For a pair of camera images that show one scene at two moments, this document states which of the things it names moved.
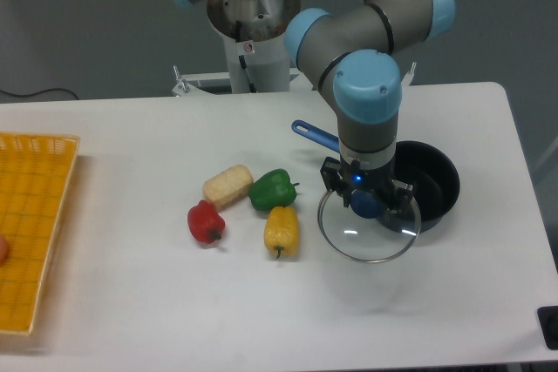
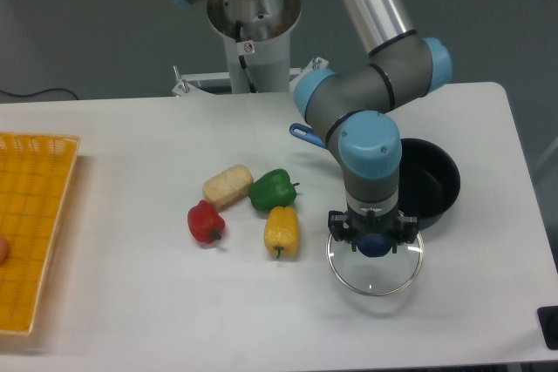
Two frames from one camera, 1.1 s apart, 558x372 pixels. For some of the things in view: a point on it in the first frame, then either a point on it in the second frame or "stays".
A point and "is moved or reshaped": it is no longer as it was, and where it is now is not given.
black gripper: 396,195 to 387,225
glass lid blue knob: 366,231 is moved or reshaped
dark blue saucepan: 432,173 stays
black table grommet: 547,321 stays
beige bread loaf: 228,186 stays
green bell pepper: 273,190 stays
